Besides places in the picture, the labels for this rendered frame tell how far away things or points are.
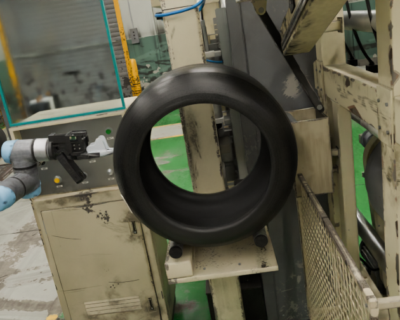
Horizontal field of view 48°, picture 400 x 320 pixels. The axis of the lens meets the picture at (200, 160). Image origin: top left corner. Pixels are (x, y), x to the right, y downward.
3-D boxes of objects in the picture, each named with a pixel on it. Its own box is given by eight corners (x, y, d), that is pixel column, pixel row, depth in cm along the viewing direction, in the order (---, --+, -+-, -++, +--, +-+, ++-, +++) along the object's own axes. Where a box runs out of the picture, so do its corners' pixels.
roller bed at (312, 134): (287, 180, 192) (279, 112, 183) (322, 175, 191) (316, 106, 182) (295, 198, 173) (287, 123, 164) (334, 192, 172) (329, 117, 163)
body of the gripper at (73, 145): (82, 135, 141) (44, 137, 142) (86, 161, 144) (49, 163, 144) (89, 129, 149) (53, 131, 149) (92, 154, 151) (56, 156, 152)
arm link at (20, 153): (13, 161, 153) (7, 136, 150) (44, 159, 152) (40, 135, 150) (2, 169, 145) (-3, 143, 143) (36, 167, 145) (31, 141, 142)
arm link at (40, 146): (35, 164, 145) (44, 157, 152) (49, 164, 144) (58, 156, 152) (32, 141, 142) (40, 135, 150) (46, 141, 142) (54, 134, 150)
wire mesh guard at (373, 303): (307, 313, 200) (292, 166, 179) (312, 313, 200) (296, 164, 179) (382, 536, 114) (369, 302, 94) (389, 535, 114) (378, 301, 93)
